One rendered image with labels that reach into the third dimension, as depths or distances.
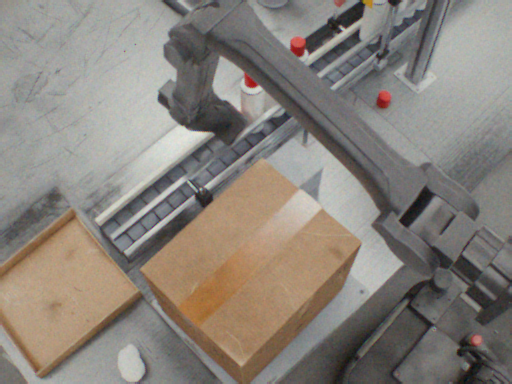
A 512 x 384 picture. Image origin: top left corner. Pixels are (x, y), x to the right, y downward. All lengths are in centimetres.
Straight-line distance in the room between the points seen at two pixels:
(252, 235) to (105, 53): 82
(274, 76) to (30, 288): 88
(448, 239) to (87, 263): 90
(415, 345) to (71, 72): 130
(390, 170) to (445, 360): 130
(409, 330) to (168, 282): 109
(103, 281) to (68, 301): 9
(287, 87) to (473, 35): 117
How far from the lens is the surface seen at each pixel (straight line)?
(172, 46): 78
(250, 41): 71
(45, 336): 137
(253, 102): 132
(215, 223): 107
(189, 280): 103
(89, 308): 136
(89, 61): 169
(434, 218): 72
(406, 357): 192
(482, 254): 70
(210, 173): 139
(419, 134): 155
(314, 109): 70
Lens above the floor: 210
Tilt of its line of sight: 64 degrees down
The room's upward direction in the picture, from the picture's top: straight up
